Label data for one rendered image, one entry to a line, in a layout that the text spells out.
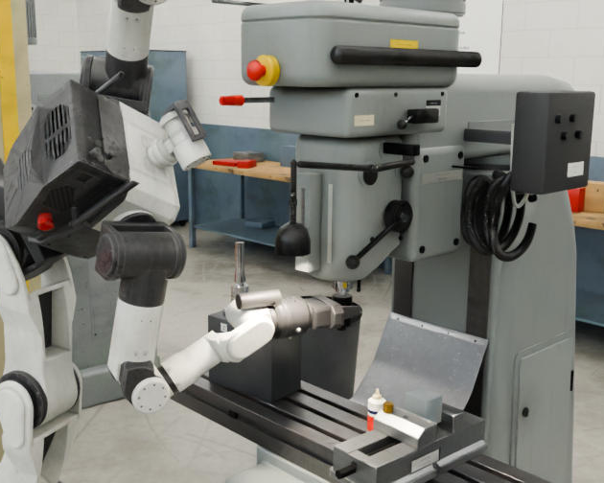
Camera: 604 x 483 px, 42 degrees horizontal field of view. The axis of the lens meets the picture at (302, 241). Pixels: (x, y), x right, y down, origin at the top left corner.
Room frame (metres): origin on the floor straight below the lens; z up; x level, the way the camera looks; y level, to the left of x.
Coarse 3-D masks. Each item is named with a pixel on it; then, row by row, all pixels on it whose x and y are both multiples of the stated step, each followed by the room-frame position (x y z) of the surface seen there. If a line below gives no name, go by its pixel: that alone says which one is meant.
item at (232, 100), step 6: (222, 96) 1.62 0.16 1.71; (228, 96) 1.63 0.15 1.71; (234, 96) 1.64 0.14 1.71; (240, 96) 1.65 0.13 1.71; (222, 102) 1.62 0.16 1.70; (228, 102) 1.62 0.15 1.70; (234, 102) 1.63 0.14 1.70; (240, 102) 1.64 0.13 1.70; (246, 102) 1.66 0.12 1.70; (252, 102) 1.67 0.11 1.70; (258, 102) 1.68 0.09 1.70; (264, 102) 1.70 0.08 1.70; (270, 102) 1.71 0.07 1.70
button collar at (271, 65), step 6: (264, 60) 1.56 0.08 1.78; (270, 60) 1.55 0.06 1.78; (276, 60) 1.56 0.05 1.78; (270, 66) 1.55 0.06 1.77; (276, 66) 1.55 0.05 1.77; (270, 72) 1.55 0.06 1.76; (276, 72) 1.55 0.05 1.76; (264, 78) 1.56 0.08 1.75; (270, 78) 1.55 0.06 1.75; (276, 78) 1.56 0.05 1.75; (264, 84) 1.56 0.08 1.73; (270, 84) 1.56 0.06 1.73
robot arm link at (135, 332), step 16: (128, 320) 1.45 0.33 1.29; (144, 320) 1.45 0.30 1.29; (160, 320) 1.49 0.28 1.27; (112, 336) 1.48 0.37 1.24; (128, 336) 1.45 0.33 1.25; (144, 336) 1.46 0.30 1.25; (112, 352) 1.47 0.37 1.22; (128, 352) 1.45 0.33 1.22; (144, 352) 1.46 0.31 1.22; (112, 368) 1.46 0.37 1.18; (128, 368) 1.44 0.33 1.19; (144, 368) 1.46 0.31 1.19; (128, 384) 1.45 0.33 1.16; (144, 384) 1.45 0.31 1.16; (160, 384) 1.47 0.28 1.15; (128, 400) 1.45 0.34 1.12; (144, 400) 1.45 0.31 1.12; (160, 400) 1.47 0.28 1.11
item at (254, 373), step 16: (208, 320) 1.97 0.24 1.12; (224, 320) 1.93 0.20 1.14; (256, 352) 1.86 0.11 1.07; (272, 352) 1.84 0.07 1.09; (288, 352) 1.88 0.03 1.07; (224, 368) 1.93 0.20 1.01; (240, 368) 1.90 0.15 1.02; (256, 368) 1.86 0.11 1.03; (272, 368) 1.84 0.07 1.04; (288, 368) 1.88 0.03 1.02; (224, 384) 1.93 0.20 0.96; (240, 384) 1.90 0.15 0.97; (256, 384) 1.86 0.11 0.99; (272, 384) 1.84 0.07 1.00; (288, 384) 1.88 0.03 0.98; (272, 400) 1.84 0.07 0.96
